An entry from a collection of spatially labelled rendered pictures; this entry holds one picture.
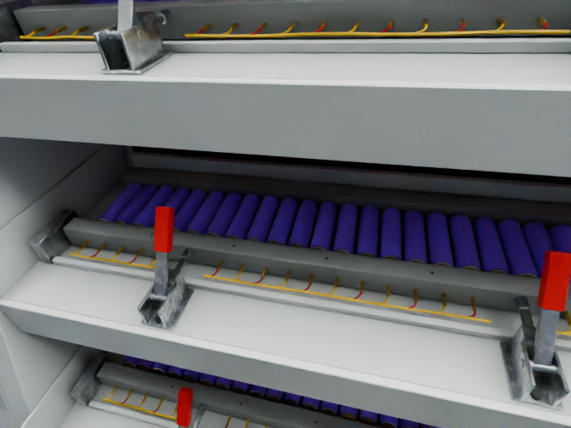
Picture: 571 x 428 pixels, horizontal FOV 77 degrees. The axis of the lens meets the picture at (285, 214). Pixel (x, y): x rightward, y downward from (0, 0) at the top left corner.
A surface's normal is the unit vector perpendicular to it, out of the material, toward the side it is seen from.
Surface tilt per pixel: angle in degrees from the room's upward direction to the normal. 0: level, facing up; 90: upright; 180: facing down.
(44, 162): 90
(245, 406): 19
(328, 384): 109
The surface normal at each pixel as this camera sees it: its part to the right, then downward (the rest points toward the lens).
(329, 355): -0.07, -0.77
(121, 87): -0.25, 0.64
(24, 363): 0.97, 0.11
